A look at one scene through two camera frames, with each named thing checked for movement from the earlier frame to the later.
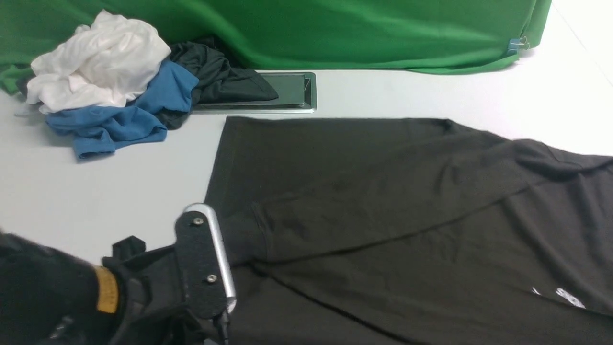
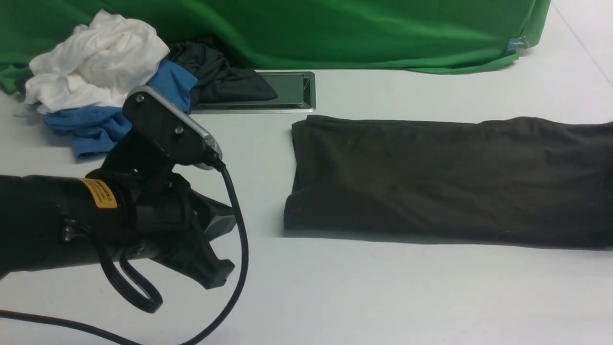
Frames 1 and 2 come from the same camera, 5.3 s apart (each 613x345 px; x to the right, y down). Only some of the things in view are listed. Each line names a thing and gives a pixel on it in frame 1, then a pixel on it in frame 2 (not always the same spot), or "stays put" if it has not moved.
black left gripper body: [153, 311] to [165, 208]
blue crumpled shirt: [96, 131] stays put
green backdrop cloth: [434, 37] stays put
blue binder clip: [515, 44] stays put
